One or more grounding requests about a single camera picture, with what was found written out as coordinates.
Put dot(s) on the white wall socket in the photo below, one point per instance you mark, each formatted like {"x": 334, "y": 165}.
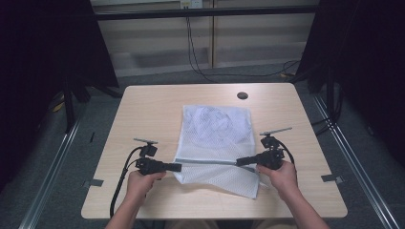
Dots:
{"x": 191, "y": 4}

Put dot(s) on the person's right hand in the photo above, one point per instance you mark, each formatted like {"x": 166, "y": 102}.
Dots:
{"x": 283, "y": 178}

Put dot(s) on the black horizontal bar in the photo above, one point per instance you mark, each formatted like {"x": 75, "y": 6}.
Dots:
{"x": 207, "y": 12}

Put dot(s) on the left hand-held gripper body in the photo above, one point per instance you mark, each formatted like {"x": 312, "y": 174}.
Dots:
{"x": 148, "y": 165}

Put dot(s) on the black curtain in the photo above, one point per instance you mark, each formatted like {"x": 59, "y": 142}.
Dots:
{"x": 366, "y": 63}
{"x": 38, "y": 63}

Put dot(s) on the person's leg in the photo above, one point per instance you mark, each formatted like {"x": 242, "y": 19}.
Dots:
{"x": 270, "y": 224}
{"x": 191, "y": 224}

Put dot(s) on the person's right leg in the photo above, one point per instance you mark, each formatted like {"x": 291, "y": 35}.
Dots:
{"x": 270, "y": 224}

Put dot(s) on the white mesh laundry bag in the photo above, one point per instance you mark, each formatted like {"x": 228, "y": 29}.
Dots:
{"x": 219, "y": 140}

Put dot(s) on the person's left leg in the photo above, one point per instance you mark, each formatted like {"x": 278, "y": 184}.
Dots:
{"x": 191, "y": 224}

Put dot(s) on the black metal stand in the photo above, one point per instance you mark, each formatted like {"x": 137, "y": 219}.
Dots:
{"x": 69, "y": 108}

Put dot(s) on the small black floor strip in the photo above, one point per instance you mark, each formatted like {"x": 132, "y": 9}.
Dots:
{"x": 92, "y": 137}

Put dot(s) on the person's left hand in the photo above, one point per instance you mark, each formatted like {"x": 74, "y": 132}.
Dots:
{"x": 138, "y": 184}

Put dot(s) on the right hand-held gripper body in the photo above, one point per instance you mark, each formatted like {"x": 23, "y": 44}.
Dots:
{"x": 272, "y": 157}

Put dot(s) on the white crumpled cloth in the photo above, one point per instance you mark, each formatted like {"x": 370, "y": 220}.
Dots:
{"x": 213, "y": 124}

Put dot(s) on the grey tape piece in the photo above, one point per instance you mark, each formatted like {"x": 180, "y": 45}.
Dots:
{"x": 331, "y": 178}
{"x": 93, "y": 183}

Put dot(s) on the aluminium floor rail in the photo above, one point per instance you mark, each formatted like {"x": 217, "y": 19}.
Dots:
{"x": 359, "y": 165}
{"x": 47, "y": 181}

